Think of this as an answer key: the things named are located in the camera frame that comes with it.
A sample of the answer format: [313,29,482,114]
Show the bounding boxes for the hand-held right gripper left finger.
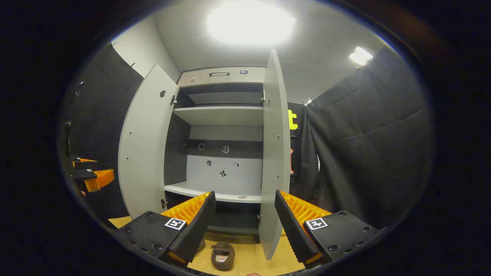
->
[115,191,216,268]

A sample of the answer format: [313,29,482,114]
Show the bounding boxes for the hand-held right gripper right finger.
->
[274,190,380,269]

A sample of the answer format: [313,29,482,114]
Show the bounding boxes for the grey cabinet door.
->
[118,63,181,220]
[258,49,291,260]

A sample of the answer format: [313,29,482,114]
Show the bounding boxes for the grey shoe cabinet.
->
[163,66,267,235]

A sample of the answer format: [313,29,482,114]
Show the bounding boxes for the white cabinet shelf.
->
[173,106,265,126]
[164,181,263,204]

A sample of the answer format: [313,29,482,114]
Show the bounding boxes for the grey cabinet drawer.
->
[177,66,267,87]

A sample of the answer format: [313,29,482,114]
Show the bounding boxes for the large ceiling light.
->
[206,2,296,46]

